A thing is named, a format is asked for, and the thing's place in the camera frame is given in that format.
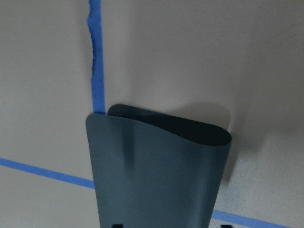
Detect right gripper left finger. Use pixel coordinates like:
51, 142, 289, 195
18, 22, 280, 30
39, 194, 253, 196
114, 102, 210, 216
111, 224, 124, 228

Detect black mouse pad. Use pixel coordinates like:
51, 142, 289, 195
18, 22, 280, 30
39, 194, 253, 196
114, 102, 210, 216
85, 104, 232, 228

